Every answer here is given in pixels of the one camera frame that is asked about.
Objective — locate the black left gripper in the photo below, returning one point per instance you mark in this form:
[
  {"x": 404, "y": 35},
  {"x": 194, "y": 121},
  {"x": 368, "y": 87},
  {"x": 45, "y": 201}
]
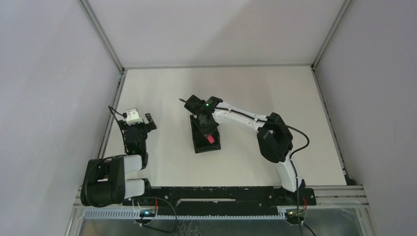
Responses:
[{"x": 138, "y": 124}]

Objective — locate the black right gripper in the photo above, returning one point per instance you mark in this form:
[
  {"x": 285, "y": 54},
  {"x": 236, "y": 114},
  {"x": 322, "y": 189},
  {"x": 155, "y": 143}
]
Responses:
[{"x": 209, "y": 131}]

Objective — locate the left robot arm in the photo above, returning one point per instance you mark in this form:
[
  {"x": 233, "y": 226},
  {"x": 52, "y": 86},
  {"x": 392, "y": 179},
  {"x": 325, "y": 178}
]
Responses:
[{"x": 105, "y": 182}]

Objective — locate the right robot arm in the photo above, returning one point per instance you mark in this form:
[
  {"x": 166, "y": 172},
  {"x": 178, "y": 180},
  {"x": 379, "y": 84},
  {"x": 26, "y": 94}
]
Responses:
[{"x": 274, "y": 136}]

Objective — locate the black plastic bin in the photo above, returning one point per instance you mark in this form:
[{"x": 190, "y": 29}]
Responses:
[{"x": 200, "y": 142}]

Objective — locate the left controller board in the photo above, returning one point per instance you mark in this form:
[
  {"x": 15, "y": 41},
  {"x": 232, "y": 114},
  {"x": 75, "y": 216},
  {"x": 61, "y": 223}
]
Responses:
[{"x": 147, "y": 213}]

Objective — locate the controller board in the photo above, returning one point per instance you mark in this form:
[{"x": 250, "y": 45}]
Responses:
[
  {"x": 147, "y": 213},
  {"x": 293, "y": 218}
]

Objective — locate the right controller board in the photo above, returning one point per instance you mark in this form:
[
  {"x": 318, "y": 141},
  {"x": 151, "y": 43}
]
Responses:
[{"x": 293, "y": 218}]

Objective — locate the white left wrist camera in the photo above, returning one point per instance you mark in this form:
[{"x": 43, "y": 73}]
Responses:
[{"x": 133, "y": 117}]

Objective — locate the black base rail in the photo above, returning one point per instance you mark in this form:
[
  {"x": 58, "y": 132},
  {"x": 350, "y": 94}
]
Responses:
[{"x": 222, "y": 201}]

